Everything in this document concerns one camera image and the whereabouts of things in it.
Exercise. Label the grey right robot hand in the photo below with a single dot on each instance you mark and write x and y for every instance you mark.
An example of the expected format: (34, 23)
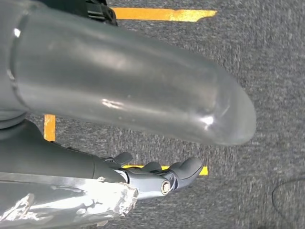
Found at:
(119, 79)

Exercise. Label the black robot body part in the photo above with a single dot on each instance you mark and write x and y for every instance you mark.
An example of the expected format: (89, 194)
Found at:
(95, 12)

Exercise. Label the yellow floor tape outline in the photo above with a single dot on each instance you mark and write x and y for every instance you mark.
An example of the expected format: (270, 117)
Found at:
(166, 15)

